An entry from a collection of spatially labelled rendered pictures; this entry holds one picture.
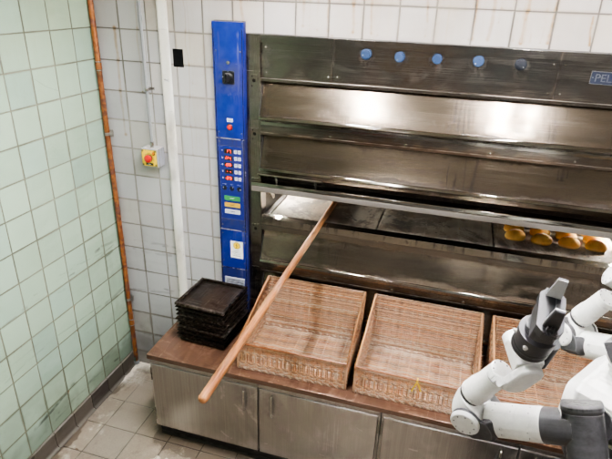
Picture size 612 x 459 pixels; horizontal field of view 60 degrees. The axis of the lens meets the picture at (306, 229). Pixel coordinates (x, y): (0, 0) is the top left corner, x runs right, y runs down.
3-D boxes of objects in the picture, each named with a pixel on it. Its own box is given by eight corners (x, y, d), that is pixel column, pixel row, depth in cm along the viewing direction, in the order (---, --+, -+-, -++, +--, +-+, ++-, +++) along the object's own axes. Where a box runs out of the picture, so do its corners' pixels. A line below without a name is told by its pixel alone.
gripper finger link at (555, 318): (569, 311, 105) (557, 328, 110) (552, 307, 106) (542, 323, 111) (568, 318, 104) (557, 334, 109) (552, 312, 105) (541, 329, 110)
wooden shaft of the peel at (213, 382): (206, 406, 156) (205, 398, 154) (197, 403, 156) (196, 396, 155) (339, 201, 305) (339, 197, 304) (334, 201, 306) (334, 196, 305)
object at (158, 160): (148, 162, 289) (147, 144, 284) (165, 164, 286) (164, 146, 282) (141, 166, 282) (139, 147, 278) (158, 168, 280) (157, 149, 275)
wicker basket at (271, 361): (267, 315, 304) (267, 273, 293) (364, 333, 291) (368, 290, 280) (234, 368, 261) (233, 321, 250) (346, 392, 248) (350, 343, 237)
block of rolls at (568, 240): (499, 199, 317) (501, 190, 315) (586, 209, 306) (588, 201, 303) (504, 240, 264) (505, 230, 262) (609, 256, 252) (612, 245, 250)
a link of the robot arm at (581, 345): (579, 351, 184) (641, 365, 163) (551, 354, 179) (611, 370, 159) (578, 318, 184) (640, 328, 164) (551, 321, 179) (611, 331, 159)
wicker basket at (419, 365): (370, 334, 290) (373, 291, 279) (476, 356, 276) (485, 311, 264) (350, 392, 248) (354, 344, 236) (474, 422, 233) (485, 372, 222)
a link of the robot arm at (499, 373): (516, 336, 127) (483, 362, 136) (527, 371, 121) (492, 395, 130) (537, 341, 128) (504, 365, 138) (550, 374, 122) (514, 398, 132)
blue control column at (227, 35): (310, 253, 503) (319, 9, 414) (326, 256, 499) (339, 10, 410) (226, 385, 334) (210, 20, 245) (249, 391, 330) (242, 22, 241)
